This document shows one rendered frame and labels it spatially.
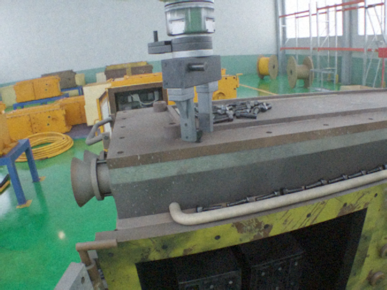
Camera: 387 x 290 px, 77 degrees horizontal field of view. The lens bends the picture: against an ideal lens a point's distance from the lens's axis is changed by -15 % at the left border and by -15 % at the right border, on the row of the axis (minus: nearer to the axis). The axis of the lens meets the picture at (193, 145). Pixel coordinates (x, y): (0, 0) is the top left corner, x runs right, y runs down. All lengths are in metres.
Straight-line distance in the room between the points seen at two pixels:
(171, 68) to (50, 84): 8.91
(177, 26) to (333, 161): 0.46
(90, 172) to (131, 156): 0.18
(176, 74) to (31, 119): 6.38
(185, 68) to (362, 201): 0.50
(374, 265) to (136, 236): 0.69
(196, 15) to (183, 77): 0.11
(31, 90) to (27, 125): 2.93
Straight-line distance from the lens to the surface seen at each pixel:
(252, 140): 0.56
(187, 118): 0.51
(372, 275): 0.97
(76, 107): 7.22
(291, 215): 0.59
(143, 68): 8.96
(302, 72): 11.05
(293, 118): 0.69
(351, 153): 0.73
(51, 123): 6.66
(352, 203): 0.69
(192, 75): 0.48
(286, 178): 0.64
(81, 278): 0.51
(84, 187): 0.66
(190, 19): 0.49
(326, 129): 0.65
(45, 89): 9.40
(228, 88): 3.33
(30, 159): 4.26
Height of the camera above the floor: 1.54
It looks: 19 degrees down
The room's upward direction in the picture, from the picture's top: 4 degrees counter-clockwise
